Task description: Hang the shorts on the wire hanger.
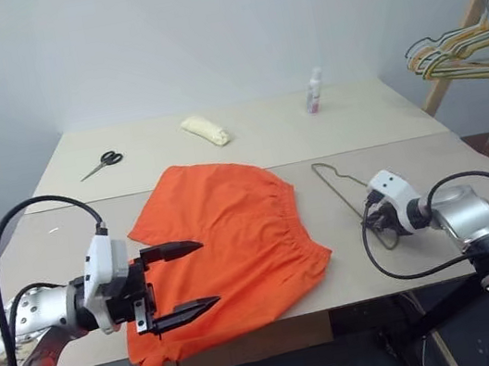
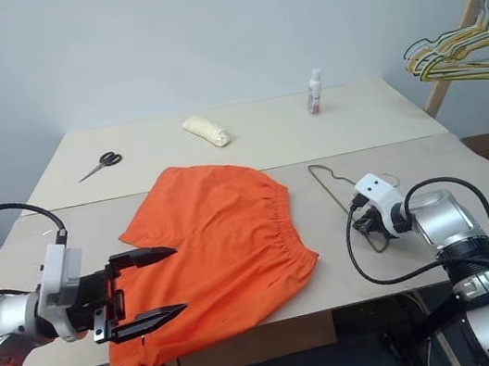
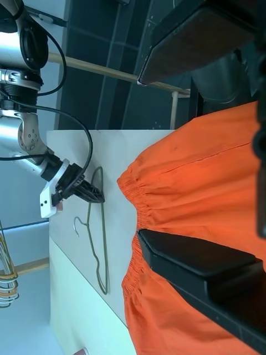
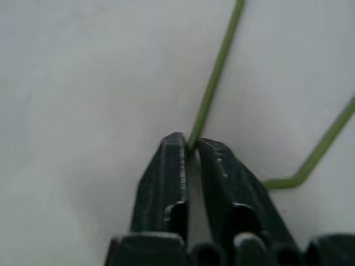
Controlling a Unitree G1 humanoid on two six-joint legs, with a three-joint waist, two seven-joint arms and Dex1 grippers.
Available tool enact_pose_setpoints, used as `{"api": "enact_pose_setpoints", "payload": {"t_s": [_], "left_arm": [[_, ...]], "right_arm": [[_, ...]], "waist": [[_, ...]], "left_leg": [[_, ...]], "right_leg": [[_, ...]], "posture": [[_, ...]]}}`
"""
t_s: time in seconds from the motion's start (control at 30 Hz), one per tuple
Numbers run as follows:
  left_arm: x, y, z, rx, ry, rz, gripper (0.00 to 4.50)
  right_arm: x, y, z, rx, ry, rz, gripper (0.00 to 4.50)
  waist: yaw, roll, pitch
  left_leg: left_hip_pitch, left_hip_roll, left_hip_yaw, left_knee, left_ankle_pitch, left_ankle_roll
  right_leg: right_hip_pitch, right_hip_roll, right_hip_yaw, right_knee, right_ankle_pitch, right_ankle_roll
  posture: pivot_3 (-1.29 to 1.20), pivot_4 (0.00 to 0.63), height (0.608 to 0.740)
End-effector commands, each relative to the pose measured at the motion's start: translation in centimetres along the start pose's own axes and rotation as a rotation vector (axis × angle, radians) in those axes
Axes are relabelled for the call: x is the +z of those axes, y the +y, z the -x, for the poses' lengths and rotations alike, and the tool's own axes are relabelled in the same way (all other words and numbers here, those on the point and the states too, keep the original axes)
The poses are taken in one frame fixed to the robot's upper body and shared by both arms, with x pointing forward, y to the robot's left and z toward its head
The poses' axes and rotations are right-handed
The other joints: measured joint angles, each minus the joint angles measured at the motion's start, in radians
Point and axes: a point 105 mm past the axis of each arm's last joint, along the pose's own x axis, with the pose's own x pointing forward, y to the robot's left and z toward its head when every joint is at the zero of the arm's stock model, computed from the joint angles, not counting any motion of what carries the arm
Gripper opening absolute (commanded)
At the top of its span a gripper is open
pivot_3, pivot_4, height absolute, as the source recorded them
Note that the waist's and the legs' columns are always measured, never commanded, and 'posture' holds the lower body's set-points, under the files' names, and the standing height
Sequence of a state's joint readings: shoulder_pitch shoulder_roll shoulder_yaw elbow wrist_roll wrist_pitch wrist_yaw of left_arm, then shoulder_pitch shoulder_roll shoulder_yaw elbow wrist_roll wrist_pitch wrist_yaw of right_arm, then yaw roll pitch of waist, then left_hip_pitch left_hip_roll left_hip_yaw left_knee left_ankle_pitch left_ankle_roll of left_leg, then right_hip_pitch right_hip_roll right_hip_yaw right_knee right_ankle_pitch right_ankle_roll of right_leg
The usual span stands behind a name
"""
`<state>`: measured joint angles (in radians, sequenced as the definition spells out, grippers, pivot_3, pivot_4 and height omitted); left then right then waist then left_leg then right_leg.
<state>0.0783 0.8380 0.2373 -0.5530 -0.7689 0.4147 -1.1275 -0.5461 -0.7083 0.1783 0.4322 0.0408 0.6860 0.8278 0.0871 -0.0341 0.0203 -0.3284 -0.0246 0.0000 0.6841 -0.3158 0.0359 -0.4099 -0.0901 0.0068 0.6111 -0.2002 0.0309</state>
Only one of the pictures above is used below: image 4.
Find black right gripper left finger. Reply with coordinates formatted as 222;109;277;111
131;132;190;241

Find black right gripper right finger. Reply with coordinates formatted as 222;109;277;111
197;138;295;250

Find green wire hanger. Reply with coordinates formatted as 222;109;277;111
186;0;355;191

